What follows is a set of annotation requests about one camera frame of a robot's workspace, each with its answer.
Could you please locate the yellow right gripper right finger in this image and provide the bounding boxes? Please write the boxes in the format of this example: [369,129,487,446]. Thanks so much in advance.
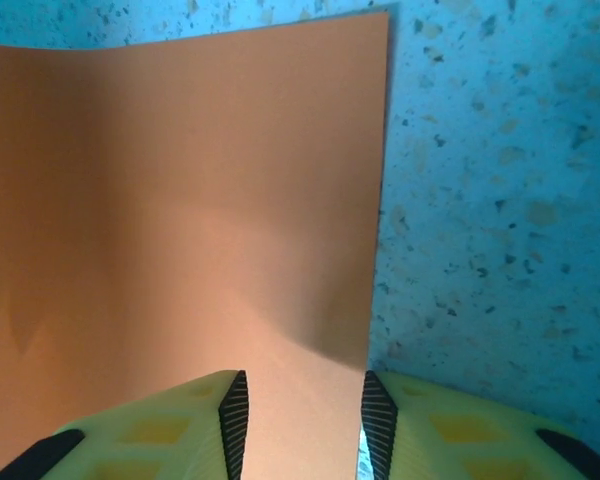
[360,370,600,480]

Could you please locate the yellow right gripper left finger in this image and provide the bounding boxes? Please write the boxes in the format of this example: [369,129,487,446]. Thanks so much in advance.
[0,369,249,480]

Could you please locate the orange square paper sheet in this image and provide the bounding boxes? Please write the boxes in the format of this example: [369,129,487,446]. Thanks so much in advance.
[0,10,392,480]

